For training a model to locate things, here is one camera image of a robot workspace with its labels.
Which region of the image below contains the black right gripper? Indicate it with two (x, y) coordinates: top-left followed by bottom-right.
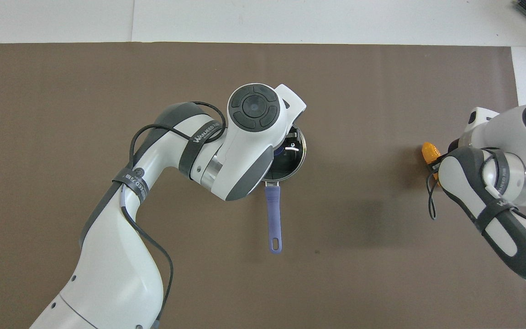
(427, 138), (461, 186)

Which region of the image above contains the yellow toy corn cob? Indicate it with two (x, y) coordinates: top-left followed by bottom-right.
(421, 142), (442, 181)

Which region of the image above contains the glass lid with blue knob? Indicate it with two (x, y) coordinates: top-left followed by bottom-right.
(263, 123), (307, 181)

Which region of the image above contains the brown table mat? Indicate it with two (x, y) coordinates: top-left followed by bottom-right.
(0, 42), (526, 329)

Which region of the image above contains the dark saucepan with purple handle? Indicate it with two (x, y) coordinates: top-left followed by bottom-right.
(261, 122), (308, 255)

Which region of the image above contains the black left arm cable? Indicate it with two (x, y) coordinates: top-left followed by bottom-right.
(121, 101), (227, 327)

